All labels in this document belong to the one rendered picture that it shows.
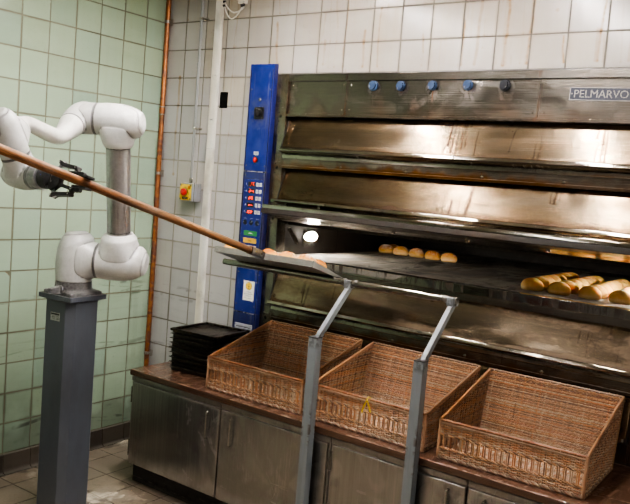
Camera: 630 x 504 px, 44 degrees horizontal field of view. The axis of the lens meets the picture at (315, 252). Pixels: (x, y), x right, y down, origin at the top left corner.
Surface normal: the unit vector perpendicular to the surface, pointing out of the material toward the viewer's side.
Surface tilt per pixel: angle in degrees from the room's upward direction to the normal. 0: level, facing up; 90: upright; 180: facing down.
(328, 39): 90
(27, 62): 90
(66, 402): 90
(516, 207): 70
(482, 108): 90
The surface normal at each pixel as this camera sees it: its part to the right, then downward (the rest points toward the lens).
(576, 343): -0.52, -0.32
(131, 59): 0.81, 0.12
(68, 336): 0.23, 0.11
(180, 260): -0.58, 0.03
